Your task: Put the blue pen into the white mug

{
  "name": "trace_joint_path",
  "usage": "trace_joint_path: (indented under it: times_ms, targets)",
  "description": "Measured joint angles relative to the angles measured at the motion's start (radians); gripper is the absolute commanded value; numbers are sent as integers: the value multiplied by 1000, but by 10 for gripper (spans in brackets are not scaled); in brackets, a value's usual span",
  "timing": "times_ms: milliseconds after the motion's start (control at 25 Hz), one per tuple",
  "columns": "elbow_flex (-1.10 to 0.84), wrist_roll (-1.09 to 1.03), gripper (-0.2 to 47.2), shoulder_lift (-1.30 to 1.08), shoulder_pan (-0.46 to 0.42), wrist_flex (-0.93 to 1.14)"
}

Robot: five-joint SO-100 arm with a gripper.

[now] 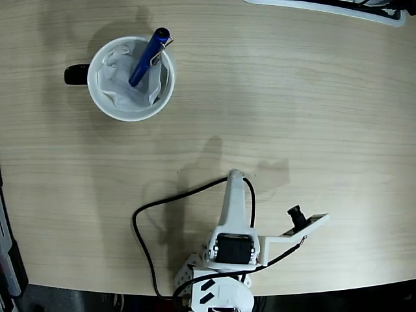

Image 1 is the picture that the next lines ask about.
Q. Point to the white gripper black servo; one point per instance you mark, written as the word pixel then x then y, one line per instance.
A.
pixel 233 247

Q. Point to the blue pen with metal clip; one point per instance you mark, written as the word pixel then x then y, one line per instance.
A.
pixel 143 61

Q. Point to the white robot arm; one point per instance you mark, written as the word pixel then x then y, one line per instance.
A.
pixel 224 292

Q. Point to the white crumpled tissue paper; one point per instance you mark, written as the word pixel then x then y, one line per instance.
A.
pixel 113 81

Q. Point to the grey black equipment case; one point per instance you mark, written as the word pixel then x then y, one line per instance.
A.
pixel 6 253

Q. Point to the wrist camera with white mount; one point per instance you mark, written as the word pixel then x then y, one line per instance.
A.
pixel 276 242

